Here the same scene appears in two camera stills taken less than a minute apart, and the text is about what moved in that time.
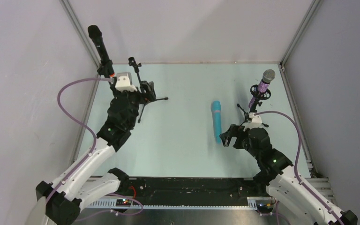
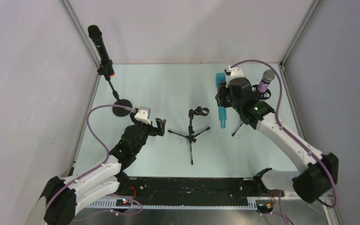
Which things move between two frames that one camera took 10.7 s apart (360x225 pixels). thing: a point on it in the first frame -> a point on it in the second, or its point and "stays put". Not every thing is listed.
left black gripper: x=143 y=94 -> x=154 y=129
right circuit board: x=264 y=208 stays put
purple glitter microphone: x=268 y=75 stays put
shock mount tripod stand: x=265 y=94 stays put
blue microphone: x=216 y=107 -> x=220 y=78
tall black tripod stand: x=132 y=62 -> x=198 y=111
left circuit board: x=123 y=202 stays put
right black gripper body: x=235 y=136 -> x=222 y=95
